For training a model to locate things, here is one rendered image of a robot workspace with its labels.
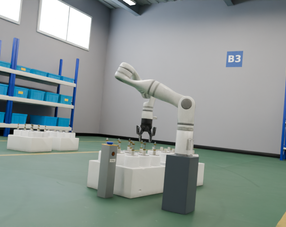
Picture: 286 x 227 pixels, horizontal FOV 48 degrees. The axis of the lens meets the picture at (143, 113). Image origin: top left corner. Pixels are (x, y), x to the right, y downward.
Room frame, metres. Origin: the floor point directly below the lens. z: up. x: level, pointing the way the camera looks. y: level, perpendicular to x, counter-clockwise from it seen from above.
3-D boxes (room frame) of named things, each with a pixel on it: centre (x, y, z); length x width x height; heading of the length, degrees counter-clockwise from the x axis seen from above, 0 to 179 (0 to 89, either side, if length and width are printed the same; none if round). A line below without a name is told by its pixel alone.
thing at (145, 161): (2.17, -0.03, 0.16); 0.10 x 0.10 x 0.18
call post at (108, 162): (1.97, 0.18, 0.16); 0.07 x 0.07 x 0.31; 52
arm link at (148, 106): (2.17, -0.04, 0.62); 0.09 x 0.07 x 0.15; 58
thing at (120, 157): (2.15, 0.14, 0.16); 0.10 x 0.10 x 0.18
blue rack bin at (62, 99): (7.80, 2.05, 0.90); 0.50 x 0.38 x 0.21; 59
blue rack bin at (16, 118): (6.69, 2.70, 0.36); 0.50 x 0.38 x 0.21; 61
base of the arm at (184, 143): (1.81, -0.24, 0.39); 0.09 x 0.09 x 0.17; 59
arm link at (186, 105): (1.81, -0.24, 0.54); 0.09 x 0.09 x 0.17; 76
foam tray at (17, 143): (4.21, 1.42, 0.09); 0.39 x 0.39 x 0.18; 66
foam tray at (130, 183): (2.25, 0.06, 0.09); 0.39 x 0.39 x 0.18; 52
